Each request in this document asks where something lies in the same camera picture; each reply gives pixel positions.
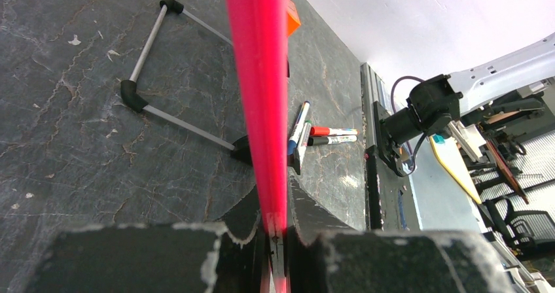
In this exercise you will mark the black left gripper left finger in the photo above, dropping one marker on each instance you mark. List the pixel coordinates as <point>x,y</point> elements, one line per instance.
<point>225,255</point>

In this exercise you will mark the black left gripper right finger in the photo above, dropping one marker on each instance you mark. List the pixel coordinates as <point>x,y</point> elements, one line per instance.
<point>327,255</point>

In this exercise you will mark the pink framed whiteboard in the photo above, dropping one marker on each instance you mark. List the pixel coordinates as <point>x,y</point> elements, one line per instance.
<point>259,37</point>

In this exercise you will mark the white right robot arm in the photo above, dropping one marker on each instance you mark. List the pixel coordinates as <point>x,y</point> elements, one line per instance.
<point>433,103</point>

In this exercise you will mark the black whiteboard marker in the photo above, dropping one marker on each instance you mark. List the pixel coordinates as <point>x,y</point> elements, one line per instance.
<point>331,140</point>

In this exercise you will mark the blue whiteboard marker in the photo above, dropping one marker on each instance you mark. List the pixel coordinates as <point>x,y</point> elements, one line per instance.
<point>297,127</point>

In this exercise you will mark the red whiteboard marker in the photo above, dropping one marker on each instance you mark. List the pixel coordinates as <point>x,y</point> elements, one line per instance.
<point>325,131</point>

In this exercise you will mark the yellow flat object outside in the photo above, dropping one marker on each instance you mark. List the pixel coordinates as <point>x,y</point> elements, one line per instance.
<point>448,156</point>

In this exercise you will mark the orange semicircle toy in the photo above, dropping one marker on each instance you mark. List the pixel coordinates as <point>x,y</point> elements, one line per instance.
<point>293,19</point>

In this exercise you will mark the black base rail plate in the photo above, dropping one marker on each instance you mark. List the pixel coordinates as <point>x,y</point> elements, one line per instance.
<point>390,197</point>

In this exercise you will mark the whiteboard wire easel stand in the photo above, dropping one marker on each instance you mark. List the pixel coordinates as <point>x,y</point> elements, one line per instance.
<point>185,75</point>

